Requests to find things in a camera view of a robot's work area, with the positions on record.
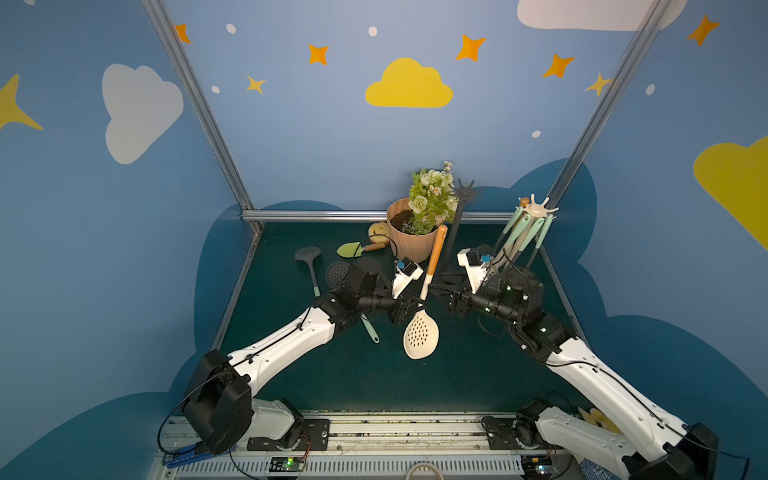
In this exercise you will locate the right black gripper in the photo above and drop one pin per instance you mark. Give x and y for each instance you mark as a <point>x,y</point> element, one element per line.
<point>455,299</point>

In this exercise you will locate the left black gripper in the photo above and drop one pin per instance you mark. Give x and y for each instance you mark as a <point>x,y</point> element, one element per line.
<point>398,306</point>

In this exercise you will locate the cream skimmer wooden handle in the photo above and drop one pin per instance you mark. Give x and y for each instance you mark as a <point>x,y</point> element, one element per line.
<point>422,333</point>

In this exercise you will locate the grey skimmer mint handle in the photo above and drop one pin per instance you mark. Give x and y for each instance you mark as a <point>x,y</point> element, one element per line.
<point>335,274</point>
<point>528,237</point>
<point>540,236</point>
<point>498,250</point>

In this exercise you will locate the cream skimmer mint handle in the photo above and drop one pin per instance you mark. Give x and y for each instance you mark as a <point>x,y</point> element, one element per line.
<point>512,235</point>

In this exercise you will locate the all grey slotted skimmer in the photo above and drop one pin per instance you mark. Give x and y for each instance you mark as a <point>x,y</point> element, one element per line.
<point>308,255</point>

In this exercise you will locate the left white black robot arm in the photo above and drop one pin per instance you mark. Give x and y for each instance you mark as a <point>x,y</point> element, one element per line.
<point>221,402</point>

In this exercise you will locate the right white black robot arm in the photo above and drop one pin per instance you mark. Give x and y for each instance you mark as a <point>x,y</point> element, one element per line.
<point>649,442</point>

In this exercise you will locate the dark grey utensil rack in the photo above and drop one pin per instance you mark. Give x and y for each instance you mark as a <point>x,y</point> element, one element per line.
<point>465,194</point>

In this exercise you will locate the cream utensil rack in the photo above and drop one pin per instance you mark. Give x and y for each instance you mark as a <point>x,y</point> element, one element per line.
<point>539,209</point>

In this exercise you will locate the pink ribbed flower pot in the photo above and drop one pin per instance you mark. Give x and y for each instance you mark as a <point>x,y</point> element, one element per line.
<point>418,248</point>

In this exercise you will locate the green small spatula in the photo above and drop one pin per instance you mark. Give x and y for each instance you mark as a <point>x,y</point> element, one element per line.
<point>356,249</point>

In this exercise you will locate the yellow smiley sponge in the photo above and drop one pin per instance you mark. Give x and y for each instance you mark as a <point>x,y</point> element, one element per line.
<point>379,232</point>

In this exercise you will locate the green white artificial flowers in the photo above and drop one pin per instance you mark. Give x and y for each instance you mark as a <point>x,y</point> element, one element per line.
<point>432,200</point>

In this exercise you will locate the yellow blue work glove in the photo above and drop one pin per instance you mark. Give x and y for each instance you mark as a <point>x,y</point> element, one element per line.
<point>597,418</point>

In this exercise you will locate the blue handheld device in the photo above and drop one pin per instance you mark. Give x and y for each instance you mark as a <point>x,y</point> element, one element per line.
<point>187,455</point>

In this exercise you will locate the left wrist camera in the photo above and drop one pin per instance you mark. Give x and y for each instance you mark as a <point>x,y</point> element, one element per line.
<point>406,271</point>

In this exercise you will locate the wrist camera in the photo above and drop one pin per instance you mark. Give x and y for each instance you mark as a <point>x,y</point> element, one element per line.
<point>476,262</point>
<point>406,271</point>

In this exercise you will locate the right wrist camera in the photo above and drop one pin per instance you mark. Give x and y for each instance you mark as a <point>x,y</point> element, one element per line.
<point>476,262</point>

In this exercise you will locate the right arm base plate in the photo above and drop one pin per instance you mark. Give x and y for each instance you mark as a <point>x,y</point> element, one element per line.
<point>510,433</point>

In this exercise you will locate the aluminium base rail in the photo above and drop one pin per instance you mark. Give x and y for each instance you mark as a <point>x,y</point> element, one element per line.
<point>368,445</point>

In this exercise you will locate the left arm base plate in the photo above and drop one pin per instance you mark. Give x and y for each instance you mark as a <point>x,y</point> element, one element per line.
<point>307,433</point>

